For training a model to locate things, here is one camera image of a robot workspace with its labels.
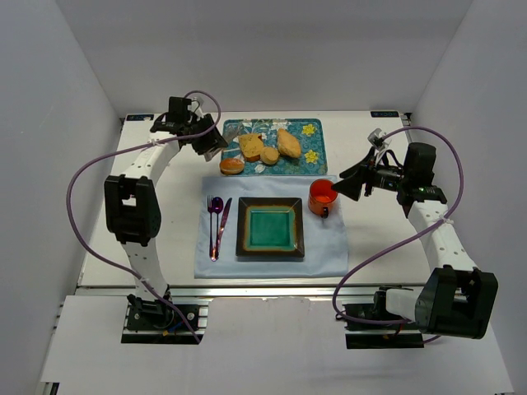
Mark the stainless steel serving tongs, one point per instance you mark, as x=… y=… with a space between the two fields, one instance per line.
x=217 y=142

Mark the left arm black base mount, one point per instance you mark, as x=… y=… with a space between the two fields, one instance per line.
x=154 y=323

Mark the blue label left corner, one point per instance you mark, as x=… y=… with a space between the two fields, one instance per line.
x=139 y=117

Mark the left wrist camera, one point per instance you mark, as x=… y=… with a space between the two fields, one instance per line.
x=196 y=104

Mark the square green glazed plate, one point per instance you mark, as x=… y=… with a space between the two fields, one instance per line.
x=270 y=228

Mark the small round bread roll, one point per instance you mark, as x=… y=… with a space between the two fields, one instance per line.
x=269 y=155

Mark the iridescent purple knife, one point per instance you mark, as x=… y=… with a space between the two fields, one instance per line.
x=223 y=222

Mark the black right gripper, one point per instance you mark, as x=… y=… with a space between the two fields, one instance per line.
x=366 y=179

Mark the round sesame burger bun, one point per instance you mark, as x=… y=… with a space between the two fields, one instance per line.
x=231 y=166

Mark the sliced brown bread loaf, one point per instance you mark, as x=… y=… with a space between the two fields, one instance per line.
x=251 y=146

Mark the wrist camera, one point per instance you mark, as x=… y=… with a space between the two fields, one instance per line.
x=196 y=104
x=379 y=140

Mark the aluminium frame rail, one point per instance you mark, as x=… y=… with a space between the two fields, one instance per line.
x=245 y=289

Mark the iridescent purple spoon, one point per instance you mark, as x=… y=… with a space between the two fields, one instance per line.
x=218 y=208

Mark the orange mug black handle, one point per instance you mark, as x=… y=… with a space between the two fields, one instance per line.
x=322 y=197

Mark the blue label corner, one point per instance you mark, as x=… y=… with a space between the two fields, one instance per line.
x=384 y=114
x=139 y=117

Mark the iridescent purple fork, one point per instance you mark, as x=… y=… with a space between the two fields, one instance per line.
x=210 y=201

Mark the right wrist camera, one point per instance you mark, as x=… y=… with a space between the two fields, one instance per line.
x=379 y=140

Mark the teal floral serving tray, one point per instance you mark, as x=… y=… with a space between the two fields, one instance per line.
x=308 y=132

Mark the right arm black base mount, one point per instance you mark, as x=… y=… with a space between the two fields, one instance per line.
x=365 y=336

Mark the large crusty bread roll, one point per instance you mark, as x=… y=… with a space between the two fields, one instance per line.
x=287 y=144

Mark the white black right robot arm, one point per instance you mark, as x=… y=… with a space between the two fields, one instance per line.
x=458 y=297

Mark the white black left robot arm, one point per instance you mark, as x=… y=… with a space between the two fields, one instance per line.
x=132 y=210

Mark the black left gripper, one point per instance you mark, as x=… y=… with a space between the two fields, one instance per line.
x=210 y=140

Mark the blue label right corner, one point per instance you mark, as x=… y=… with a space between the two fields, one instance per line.
x=384 y=114

